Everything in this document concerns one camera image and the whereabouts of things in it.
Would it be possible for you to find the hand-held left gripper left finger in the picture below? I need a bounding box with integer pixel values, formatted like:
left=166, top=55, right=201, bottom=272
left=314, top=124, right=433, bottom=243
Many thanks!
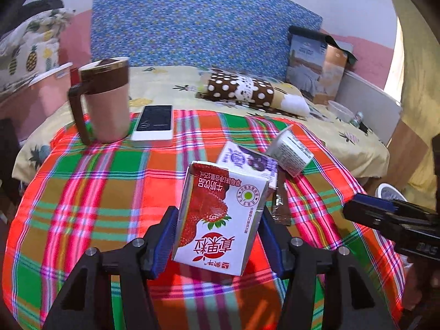
left=43, top=205, right=179, bottom=330

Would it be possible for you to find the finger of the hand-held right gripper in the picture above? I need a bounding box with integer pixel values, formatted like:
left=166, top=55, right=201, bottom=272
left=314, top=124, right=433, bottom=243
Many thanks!
left=353, top=193, right=396, bottom=211
left=343, top=202, right=403, bottom=229

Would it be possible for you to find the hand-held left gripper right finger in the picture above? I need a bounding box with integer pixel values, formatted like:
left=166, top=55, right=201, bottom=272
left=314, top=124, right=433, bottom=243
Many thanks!
left=258, top=208, right=401, bottom=330

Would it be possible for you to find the white trash bin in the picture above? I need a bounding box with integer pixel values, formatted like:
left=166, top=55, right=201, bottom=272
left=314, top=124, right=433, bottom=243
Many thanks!
left=375, top=183, right=409, bottom=202

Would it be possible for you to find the strawberry milk carton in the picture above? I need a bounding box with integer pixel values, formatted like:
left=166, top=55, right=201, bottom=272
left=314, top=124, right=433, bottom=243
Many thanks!
left=172, top=161, right=270, bottom=276

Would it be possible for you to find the person's right hand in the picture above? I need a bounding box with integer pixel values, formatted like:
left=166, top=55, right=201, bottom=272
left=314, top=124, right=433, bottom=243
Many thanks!
left=400, top=258, right=440, bottom=330

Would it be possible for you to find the brown snack bar wrapper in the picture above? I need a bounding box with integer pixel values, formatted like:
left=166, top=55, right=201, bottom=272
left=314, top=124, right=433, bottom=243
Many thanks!
left=271, top=171, right=292, bottom=227

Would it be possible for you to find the wooden cabinet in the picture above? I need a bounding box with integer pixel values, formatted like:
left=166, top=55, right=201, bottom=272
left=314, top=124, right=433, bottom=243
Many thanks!
left=383, top=119, right=413, bottom=193

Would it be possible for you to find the yellow pineapple print bedsheet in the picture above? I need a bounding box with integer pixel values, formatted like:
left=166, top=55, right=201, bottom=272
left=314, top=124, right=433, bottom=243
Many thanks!
left=12, top=66, right=391, bottom=183

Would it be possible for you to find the colourful plaid tablecloth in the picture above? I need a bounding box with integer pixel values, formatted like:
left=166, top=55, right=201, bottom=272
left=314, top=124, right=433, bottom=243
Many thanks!
left=2, top=108, right=408, bottom=330

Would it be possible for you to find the purple milk carton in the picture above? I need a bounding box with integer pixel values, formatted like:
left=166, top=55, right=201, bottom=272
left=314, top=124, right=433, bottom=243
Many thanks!
left=216, top=141, right=279, bottom=189

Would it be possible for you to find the small white drink carton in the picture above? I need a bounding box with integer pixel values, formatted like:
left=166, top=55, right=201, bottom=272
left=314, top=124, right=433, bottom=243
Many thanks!
left=265, top=124, right=314, bottom=178

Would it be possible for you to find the white bowl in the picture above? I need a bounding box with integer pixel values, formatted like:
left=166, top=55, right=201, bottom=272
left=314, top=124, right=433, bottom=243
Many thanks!
left=326, top=100, right=354, bottom=122

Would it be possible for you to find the white board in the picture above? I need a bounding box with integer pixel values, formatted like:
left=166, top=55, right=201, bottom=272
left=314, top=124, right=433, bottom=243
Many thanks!
left=335, top=70, right=403, bottom=145

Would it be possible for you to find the yellow curtain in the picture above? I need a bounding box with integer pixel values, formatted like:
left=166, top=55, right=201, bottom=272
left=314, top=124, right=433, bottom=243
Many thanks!
left=381, top=0, right=440, bottom=210

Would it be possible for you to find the white smartphone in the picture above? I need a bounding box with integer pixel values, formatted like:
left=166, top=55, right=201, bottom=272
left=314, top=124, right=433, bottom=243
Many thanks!
left=131, top=105, right=173, bottom=141

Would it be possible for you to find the brown printed paper bag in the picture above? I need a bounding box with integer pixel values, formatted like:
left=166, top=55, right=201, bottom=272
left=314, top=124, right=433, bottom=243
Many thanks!
left=285, top=26, right=358, bottom=105

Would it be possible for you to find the brown polka dot pillow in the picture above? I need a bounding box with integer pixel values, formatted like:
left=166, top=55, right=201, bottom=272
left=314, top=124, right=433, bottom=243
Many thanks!
left=196, top=69, right=310, bottom=116

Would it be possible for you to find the pink storage box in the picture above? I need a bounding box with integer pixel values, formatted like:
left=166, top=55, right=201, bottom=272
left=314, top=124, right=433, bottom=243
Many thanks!
left=0, top=62, right=74, bottom=121

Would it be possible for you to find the blue floral headboard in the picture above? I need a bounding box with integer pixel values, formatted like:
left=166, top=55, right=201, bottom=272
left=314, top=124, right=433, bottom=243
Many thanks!
left=90, top=0, right=323, bottom=83

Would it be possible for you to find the pineapple print quilt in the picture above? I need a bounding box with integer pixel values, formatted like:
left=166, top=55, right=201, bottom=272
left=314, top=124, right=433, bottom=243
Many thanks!
left=0, top=9, right=76, bottom=93

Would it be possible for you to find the dark cloth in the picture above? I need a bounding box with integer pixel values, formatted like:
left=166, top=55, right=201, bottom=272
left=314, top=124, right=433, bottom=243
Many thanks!
left=22, top=0, right=66, bottom=16

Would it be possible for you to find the beige mug with brown handle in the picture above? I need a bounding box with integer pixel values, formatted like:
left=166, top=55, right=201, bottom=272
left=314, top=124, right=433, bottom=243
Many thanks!
left=68, top=57, right=132, bottom=146

